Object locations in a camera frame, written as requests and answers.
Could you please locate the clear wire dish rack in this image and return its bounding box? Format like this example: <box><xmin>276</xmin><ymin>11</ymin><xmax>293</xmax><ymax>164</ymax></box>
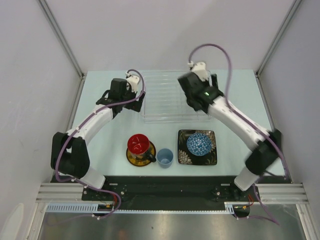
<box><xmin>141</xmin><ymin>70</ymin><xmax>211</xmax><ymax>123</ymax></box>

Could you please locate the blue patterned bowl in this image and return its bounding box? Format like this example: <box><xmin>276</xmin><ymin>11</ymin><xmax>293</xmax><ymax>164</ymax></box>
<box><xmin>186</xmin><ymin>133</ymin><xmax>212</xmax><ymax>157</ymax></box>

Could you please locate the black skull mug red inside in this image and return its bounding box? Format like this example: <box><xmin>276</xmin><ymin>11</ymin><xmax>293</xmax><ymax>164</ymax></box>
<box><xmin>127</xmin><ymin>133</ymin><xmax>157</xmax><ymax>163</ymax></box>

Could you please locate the black floral square plate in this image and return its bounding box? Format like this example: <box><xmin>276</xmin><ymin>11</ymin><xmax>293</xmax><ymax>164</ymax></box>
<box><xmin>177</xmin><ymin>129</ymin><xmax>218</xmax><ymax>166</ymax></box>

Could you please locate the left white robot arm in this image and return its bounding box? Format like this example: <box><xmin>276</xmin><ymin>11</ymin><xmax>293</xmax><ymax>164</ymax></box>
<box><xmin>50</xmin><ymin>74</ymin><xmax>145</xmax><ymax>200</ymax></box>

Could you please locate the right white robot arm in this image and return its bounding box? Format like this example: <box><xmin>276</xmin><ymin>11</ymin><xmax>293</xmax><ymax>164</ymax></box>
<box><xmin>177</xmin><ymin>71</ymin><xmax>283</xmax><ymax>201</ymax></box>

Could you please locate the yellow black round saucer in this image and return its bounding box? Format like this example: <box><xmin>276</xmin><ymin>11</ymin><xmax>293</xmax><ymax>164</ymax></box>
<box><xmin>126</xmin><ymin>142</ymin><xmax>157</xmax><ymax>167</ymax></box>

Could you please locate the light blue cup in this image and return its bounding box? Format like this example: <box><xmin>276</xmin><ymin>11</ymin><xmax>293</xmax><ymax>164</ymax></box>
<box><xmin>156</xmin><ymin>148</ymin><xmax>174</xmax><ymax>169</ymax></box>

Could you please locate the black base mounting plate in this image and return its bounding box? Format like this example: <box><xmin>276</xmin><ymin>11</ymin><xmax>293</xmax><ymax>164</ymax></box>
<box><xmin>51</xmin><ymin>174</ymin><xmax>293</xmax><ymax>211</ymax></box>

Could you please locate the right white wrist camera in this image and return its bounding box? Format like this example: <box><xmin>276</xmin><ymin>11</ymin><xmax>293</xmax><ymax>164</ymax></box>
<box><xmin>187</xmin><ymin>61</ymin><xmax>209</xmax><ymax>82</ymax></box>

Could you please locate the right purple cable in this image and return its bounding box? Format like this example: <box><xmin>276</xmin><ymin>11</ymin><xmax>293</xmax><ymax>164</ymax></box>
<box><xmin>187</xmin><ymin>43</ymin><xmax>291</xmax><ymax>225</ymax></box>

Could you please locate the purple cable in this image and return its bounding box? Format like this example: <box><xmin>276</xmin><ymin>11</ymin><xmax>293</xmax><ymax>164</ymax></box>
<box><xmin>54</xmin><ymin>68</ymin><xmax>147</xmax><ymax>223</ymax></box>
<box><xmin>187</xmin><ymin>43</ymin><xmax>291</xmax><ymax>225</ymax></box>

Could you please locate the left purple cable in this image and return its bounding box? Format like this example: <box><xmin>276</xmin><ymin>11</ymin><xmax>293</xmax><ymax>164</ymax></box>
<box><xmin>54</xmin><ymin>68</ymin><xmax>147</xmax><ymax>223</ymax></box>

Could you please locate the slotted cable duct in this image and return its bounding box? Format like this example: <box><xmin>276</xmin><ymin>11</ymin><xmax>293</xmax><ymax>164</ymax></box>
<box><xmin>46</xmin><ymin>201</ymin><xmax>251</xmax><ymax>215</ymax></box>

